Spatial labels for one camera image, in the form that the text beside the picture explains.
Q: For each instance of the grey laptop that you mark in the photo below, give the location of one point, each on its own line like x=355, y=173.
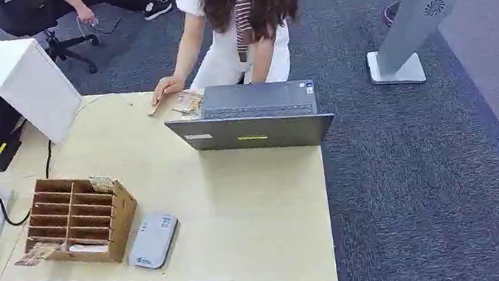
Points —
x=253, y=131

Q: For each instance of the stack of printed cards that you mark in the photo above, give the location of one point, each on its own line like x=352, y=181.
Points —
x=188, y=104

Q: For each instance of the person in white top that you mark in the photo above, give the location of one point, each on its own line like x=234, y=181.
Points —
x=227, y=58

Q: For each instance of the person's right hand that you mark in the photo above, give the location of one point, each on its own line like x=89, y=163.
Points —
x=168, y=86

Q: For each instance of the small tan card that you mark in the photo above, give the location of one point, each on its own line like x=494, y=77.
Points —
x=155, y=108

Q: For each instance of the grey card reader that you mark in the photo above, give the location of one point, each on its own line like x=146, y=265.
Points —
x=153, y=241

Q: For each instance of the printed card standing in slot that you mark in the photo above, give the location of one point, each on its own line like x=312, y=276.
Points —
x=102, y=184

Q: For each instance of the wooden card sorting box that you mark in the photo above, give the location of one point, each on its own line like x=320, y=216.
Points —
x=118, y=223

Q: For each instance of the round dark object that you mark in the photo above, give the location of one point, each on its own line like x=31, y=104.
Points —
x=390, y=14

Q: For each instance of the white card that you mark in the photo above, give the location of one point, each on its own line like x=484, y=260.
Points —
x=88, y=248

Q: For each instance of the grey stand with white base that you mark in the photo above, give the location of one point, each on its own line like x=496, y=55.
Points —
x=413, y=11

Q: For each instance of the white desk hood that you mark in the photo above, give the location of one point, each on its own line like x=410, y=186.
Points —
x=22, y=74

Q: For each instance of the printed card lying flat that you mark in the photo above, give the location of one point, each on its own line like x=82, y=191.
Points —
x=38, y=253

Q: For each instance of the black device with yellow label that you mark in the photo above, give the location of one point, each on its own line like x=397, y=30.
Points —
x=2, y=155

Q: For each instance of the black office chair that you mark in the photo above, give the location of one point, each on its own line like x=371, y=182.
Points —
x=20, y=15

